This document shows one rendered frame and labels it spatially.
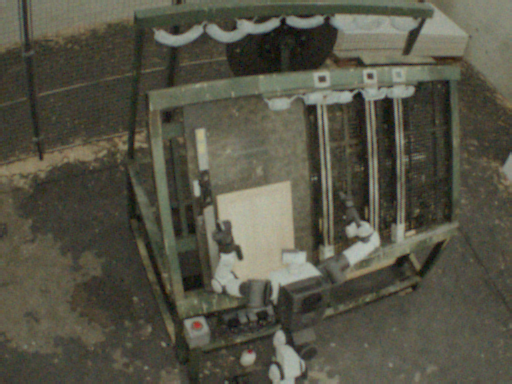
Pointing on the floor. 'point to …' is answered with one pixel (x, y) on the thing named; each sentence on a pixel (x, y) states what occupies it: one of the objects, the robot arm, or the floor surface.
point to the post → (194, 364)
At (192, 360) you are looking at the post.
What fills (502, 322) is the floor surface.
